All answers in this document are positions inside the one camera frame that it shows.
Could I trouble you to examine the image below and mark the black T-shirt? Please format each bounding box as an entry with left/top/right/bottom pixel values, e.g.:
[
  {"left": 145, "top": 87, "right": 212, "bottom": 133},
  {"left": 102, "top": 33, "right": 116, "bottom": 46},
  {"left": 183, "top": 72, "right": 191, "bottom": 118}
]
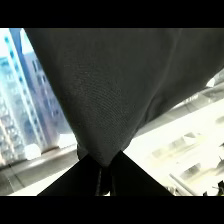
[{"left": 23, "top": 27, "right": 224, "bottom": 168}]

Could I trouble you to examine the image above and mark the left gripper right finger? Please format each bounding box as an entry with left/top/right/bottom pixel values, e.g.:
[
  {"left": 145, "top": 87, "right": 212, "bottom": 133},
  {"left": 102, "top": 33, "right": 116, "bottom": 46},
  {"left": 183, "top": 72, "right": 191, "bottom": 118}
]
[{"left": 109, "top": 150, "right": 173, "bottom": 197}]

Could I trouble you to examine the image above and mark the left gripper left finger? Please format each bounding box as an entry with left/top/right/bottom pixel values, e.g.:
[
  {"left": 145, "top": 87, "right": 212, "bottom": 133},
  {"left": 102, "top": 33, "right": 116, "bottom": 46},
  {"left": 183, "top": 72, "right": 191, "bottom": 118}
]
[{"left": 37, "top": 154, "right": 102, "bottom": 197}]

